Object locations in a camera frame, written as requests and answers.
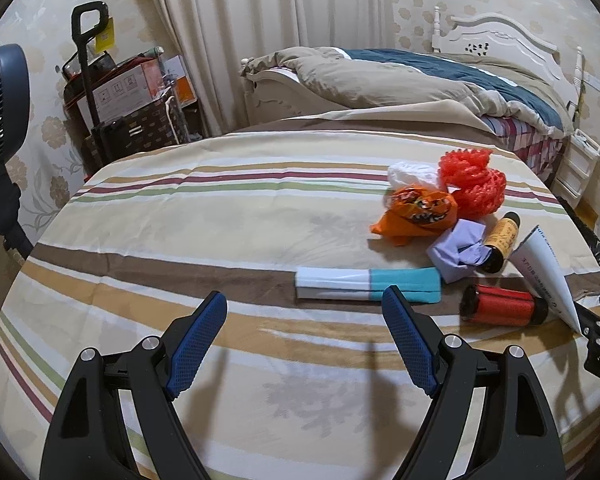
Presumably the striped bed sheet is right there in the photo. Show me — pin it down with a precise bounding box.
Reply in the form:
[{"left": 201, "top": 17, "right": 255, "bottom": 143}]
[{"left": 0, "top": 101, "right": 600, "bottom": 479}]

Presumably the white paper ball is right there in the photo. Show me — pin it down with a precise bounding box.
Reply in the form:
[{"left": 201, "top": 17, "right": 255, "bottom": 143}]
[{"left": 387, "top": 162, "right": 448, "bottom": 192}]

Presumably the lavender paper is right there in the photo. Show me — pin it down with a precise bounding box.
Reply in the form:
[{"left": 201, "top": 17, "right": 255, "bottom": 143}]
[{"left": 426, "top": 219, "right": 491, "bottom": 284}]

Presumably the black trash bag bin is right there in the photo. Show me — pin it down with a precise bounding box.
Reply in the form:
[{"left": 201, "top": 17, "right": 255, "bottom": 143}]
[{"left": 558, "top": 198, "right": 600, "bottom": 304}]

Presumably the orange snack wrapper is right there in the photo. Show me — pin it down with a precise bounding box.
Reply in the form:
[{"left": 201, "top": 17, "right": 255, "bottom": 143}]
[{"left": 370, "top": 185, "right": 458, "bottom": 246}]

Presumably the white bed headboard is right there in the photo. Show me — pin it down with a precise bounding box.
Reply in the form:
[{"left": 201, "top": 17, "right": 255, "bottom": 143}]
[{"left": 431, "top": 6, "right": 585, "bottom": 119}]

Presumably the white cosmetic tube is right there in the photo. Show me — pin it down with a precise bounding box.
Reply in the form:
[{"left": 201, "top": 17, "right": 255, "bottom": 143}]
[{"left": 509, "top": 226, "right": 582, "bottom": 334}]

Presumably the white wall switch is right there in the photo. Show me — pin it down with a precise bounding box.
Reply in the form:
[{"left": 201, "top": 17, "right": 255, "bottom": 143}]
[{"left": 583, "top": 72, "right": 600, "bottom": 92}]

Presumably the cardboard box with orange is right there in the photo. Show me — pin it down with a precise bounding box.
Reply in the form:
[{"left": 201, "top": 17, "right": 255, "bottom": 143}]
[{"left": 93, "top": 55, "right": 196, "bottom": 122}]

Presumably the blue office chair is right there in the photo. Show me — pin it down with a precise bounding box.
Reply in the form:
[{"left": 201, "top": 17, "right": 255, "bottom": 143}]
[{"left": 0, "top": 44, "right": 33, "bottom": 259}]

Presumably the blue beige duvet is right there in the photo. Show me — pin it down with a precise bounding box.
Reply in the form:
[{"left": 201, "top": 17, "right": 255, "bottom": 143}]
[{"left": 242, "top": 47, "right": 573, "bottom": 140}]

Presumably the white teal box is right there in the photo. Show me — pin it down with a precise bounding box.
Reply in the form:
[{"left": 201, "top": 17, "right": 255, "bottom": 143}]
[{"left": 294, "top": 268, "right": 442, "bottom": 304}]

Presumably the red cylindrical can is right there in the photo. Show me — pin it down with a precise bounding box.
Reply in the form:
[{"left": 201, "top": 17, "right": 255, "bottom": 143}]
[{"left": 460, "top": 285, "right": 548, "bottom": 327}]

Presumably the black hand trolley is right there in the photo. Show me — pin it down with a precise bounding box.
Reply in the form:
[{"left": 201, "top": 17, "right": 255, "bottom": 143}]
[{"left": 71, "top": 1, "right": 110, "bottom": 166}]

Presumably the cream curtain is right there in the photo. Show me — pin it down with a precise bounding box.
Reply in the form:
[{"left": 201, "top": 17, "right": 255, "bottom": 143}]
[{"left": 154, "top": 0, "right": 394, "bottom": 136}]

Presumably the red foam net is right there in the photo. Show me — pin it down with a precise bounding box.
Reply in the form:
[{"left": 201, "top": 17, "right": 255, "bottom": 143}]
[{"left": 438, "top": 148, "right": 507, "bottom": 221}]

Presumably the white plastic drawer unit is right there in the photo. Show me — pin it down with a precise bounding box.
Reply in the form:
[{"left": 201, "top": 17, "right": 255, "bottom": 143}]
[{"left": 552, "top": 129, "right": 600, "bottom": 209}]

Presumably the plaid bed sheet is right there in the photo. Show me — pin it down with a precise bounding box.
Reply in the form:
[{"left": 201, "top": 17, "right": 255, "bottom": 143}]
[{"left": 481, "top": 116, "right": 564, "bottom": 182}]

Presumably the yellow label dark bottle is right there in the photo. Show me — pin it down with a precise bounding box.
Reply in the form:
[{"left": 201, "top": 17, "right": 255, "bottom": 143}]
[{"left": 479, "top": 211, "right": 520, "bottom": 274}]

